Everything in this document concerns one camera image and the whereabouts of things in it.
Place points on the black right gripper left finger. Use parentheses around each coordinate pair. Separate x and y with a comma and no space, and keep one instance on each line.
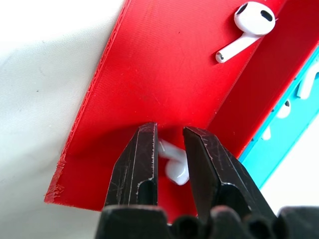
(134,169)

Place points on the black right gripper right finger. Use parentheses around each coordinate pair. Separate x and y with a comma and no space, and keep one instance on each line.
(211,169)

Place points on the white earbud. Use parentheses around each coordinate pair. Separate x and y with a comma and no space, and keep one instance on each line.
(175,166)
(251,22)
(306,85)

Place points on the cyan plastic tray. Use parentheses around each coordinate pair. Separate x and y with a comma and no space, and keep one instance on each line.
(279,132)

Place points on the red plastic tray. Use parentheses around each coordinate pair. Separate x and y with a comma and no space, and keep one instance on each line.
(162,74)

